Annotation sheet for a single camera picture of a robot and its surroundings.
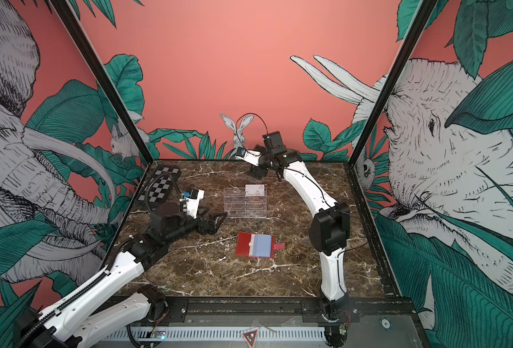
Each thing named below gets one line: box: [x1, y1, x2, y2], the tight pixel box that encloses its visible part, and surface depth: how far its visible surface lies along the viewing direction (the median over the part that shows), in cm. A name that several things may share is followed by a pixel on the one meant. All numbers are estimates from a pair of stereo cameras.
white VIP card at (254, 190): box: [244, 184, 265, 197], surface depth 100 cm
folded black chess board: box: [136, 165, 181, 209], surface depth 106 cm
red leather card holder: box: [234, 231, 286, 259], surface depth 92 cm
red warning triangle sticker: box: [242, 329, 258, 348], surface depth 70 cm
